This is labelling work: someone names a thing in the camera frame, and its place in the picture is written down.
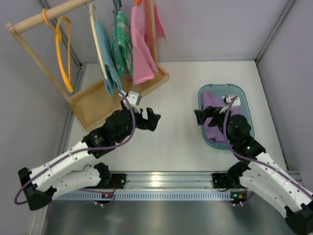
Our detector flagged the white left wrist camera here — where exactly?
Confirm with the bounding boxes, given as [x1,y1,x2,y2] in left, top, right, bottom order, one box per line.
[121,91,141,113]

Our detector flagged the grey blue hanger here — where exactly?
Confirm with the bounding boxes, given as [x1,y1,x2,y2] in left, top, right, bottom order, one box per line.
[113,0,122,63]

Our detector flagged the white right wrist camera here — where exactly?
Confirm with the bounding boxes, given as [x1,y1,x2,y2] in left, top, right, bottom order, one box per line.
[219,95,241,114]

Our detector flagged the wooden clothes rack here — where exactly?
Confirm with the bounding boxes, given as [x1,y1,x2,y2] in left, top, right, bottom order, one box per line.
[5,0,169,131]

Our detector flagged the perforated cable duct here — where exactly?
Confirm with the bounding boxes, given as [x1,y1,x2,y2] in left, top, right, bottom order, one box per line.
[55,191,247,201]

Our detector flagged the green white patterned garment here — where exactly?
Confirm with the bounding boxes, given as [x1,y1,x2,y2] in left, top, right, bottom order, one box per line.
[112,11,133,79]

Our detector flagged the aluminium mounting rail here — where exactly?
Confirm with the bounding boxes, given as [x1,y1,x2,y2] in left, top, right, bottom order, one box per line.
[66,170,304,189]

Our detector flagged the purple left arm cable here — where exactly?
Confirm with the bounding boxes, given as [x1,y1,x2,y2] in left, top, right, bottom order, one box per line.
[14,90,136,205]

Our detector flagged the cream plastic hanger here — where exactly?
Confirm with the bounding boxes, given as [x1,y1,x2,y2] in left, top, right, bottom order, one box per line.
[89,3,108,80]

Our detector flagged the orange hanger with pink garment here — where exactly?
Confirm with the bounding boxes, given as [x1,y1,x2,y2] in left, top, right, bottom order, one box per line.
[134,0,142,6]

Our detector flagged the orange plastic hanger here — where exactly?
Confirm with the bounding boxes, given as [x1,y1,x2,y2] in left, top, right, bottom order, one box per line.
[42,8,74,93]

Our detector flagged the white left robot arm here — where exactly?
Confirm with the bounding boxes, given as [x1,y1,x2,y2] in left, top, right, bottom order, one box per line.
[18,108,161,211]

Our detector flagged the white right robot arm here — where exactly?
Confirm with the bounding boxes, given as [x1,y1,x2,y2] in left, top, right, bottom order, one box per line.
[194,106,313,235]

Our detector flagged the teal plastic basket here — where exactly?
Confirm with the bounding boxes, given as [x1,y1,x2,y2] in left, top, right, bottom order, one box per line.
[198,84,255,150]

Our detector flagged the pink shirt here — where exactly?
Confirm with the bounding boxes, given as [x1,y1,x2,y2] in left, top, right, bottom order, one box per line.
[131,0,158,85]

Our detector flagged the purple cloth in basket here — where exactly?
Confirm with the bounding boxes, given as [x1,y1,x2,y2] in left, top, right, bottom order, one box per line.
[201,90,243,144]

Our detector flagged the light blue trousers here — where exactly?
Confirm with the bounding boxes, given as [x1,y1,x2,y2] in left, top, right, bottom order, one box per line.
[95,20,122,97]

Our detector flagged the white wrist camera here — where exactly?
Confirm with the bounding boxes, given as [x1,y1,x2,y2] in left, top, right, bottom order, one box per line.
[121,91,141,113]
[219,95,241,114]

